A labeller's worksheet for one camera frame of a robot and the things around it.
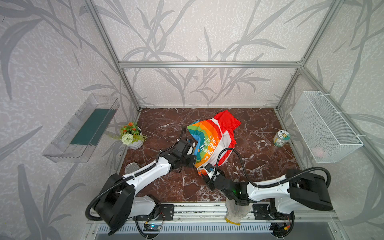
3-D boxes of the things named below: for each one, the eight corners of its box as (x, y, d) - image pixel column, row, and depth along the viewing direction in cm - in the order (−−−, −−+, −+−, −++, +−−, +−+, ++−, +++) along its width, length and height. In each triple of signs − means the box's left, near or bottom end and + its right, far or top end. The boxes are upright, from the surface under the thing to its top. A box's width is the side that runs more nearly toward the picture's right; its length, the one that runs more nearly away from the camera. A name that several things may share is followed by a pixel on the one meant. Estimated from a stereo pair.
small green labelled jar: (274, 147, 100) (280, 140, 93) (271, 137, 105) (276, 130, 98) (285, 147, 100) (291, 140, 93) (281, 137, 105) (287, 130, 98)
